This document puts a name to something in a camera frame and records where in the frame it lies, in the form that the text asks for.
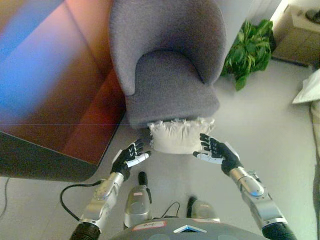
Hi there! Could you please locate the glossy dark table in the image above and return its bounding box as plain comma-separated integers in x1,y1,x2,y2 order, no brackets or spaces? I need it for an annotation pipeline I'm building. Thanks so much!
0,0,126,183

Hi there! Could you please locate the white fringed pillow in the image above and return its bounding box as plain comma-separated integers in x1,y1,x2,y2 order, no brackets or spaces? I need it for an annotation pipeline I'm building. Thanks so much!
147,117,216,156

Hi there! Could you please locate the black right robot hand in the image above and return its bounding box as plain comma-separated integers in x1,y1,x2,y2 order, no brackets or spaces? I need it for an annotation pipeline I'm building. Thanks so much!
192,133,245,175

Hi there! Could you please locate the silver robot leg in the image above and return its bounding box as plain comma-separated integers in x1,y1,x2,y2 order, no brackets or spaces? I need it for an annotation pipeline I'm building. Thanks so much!
123,171,153,230
186,196,221,223

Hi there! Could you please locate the silver left robot leg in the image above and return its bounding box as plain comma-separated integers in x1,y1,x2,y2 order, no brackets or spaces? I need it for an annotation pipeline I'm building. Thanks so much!
123,171,153,230

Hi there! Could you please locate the silver right robot leg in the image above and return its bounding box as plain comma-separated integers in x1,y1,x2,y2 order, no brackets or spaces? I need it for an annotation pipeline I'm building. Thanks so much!
186,196,221,223

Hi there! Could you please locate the green potted plant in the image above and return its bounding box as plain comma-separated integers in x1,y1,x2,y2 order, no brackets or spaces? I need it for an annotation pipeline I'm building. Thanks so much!
220,19,276,92

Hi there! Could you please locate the white bedding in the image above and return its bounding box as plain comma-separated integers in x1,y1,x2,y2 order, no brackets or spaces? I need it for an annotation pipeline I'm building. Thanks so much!
291,68,320,105

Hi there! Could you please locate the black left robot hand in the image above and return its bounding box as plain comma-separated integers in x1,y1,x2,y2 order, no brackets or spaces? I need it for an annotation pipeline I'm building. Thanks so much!
110,138,153,180

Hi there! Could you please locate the beige wooden cabinet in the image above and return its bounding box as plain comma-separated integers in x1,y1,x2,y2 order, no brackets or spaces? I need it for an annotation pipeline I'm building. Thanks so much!
270,3,320,66

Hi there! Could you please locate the grey fabric armchair sofa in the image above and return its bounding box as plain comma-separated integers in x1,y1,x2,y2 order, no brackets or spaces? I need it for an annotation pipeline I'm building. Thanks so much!
109,0,228,130

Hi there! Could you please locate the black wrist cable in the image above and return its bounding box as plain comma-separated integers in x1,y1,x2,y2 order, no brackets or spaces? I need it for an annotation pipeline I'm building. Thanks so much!
59,178,109,222

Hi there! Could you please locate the black thin cable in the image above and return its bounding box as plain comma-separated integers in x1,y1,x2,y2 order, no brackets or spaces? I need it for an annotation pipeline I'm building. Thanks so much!
159,201,181,219

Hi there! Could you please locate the dark robot torso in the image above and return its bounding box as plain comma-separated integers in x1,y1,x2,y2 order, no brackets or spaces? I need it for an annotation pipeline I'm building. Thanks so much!
109,217,253,240

